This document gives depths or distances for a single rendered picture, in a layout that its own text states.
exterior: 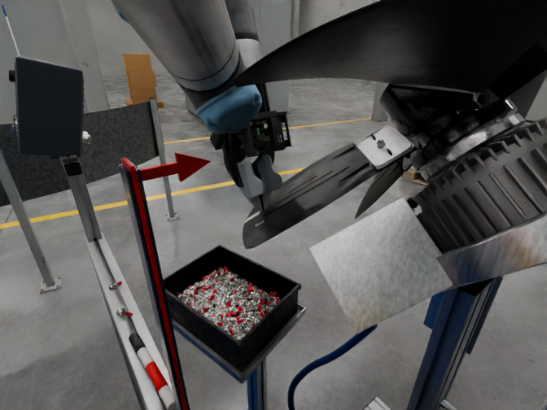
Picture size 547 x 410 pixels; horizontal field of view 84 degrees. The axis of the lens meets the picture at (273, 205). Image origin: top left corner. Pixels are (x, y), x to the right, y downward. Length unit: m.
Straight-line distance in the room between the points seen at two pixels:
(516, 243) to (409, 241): 0.12
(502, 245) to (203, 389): 1.31
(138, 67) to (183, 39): 8.10
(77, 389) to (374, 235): 1.48
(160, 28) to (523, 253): 0.39
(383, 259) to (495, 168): 0.17
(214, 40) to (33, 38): 6.05
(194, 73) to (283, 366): 1.39
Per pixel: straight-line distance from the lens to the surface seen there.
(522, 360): 1.94
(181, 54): 0.28
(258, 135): 0.46
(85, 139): 0.86
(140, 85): 8.38
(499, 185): 0.42
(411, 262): 0.45
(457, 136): 0.46
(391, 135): 0.53
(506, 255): 0.41
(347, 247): 0.44
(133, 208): 0.25
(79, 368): 1.77
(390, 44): 0.26
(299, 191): 0.50
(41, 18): 6.30
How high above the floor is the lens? 1.26
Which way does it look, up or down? 27 degrees down
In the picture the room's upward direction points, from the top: straight up
